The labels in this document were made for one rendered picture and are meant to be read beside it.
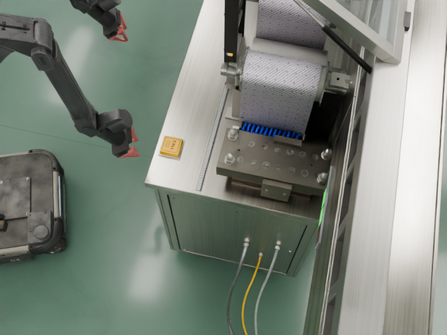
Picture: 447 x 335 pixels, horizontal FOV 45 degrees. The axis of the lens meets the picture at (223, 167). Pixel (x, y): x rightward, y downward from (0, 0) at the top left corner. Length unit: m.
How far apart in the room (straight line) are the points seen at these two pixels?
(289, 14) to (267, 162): 0.49
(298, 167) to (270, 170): 0.10
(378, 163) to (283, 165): 0.70
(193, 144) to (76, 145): 1.24
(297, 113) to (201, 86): 0.50
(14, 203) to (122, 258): 0.59
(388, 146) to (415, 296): 0.36
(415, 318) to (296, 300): 1.48
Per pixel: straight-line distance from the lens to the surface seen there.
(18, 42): 1.34
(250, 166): 1.82
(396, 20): 1.37
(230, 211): 2.00
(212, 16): 2.36
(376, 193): 1.14
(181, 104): 2.10
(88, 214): 2.93
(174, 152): 1.96
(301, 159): 1.85
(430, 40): 1.69
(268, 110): 1.81
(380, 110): 1.24
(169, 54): 3.38
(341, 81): 1.72
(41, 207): 2.74
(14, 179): 2.83
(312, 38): 1.86
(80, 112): 1.60
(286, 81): 1.68
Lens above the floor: 2.66
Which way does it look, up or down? 64 degrees down
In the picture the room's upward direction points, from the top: 1 degrees clockwise
